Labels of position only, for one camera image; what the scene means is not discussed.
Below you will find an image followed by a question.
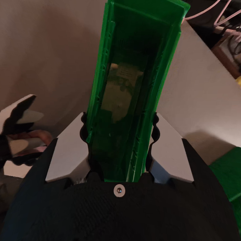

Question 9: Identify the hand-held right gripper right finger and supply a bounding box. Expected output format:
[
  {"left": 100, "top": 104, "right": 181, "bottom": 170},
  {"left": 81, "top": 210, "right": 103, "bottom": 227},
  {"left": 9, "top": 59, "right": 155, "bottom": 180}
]
[{"left": 145, "top": 112, "right": 195, "bottom": 184}]

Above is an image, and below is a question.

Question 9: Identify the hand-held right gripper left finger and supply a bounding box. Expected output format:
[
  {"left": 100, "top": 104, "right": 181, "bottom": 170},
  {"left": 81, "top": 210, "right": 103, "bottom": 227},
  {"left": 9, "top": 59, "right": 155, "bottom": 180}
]
[{"left": 45, "top": 112, "right": 93, "bottom": 184}]

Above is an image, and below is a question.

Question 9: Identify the person's left hand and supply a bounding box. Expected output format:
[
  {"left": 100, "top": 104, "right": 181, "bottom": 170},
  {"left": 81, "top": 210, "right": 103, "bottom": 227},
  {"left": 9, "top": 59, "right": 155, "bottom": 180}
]
[{"left": 8, "top": 130, "right": 53, "bottom": 157}]

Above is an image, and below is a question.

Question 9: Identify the green plastic bin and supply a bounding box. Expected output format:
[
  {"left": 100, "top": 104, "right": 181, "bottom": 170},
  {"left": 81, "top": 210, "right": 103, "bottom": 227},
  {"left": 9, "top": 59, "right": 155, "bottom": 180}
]
[
  {"left": 209, "top": 146, "right": 241, "bottom": 226},
  {"left": 85, "top": 0, "right": 191, "bottom": 183}
]

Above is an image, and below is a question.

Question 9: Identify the pink cable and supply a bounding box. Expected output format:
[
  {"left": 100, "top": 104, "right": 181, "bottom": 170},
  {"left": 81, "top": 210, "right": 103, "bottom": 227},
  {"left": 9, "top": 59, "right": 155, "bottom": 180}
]
[{"left": 185, "top": 0, "right": 241, "bottom": 27}]

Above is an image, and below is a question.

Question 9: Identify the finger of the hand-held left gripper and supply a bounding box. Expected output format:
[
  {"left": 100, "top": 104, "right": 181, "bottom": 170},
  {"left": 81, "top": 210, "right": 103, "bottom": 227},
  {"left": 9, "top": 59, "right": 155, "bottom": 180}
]
[
  {"left": 3, "top": 153, "right": 42, "bottom": 178},
  {"left": 0, "top": 94, "right": 45, "bottom": 135}
]

